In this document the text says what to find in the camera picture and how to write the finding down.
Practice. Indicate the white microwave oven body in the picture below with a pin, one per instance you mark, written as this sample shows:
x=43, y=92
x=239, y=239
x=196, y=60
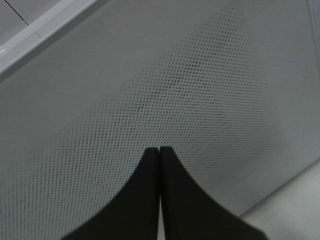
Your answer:
x=40, y=28

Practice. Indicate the white microwave door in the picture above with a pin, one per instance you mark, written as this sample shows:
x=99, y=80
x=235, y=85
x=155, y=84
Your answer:
x=233, y=86

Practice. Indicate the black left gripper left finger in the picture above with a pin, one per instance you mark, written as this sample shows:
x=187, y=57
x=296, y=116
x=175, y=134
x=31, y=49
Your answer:
x=133, y=214

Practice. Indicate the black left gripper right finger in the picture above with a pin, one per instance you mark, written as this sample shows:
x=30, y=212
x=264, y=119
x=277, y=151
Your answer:
x=189, y=213

